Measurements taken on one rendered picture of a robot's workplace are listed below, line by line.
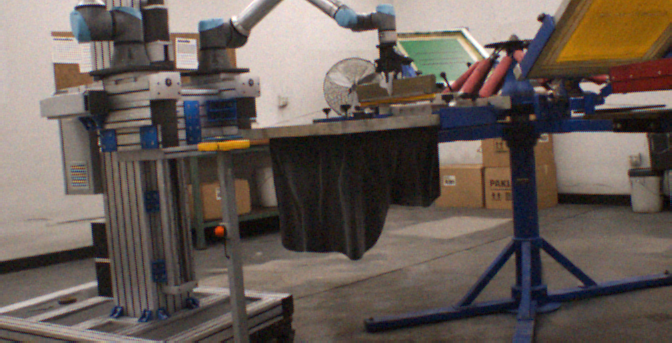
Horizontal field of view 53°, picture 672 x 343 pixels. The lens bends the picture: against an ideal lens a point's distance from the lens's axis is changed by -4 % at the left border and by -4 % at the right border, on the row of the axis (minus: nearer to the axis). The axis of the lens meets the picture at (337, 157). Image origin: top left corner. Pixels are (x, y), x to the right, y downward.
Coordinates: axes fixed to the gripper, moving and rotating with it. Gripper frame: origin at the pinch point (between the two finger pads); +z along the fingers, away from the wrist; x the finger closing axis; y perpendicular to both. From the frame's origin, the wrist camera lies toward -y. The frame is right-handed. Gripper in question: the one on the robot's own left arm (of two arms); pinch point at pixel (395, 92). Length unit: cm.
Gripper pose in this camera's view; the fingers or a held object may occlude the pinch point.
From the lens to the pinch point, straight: 279.1
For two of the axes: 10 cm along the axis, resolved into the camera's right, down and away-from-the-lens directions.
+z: 0.7, 10.0, 0.6
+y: -6.7, 0.1, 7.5
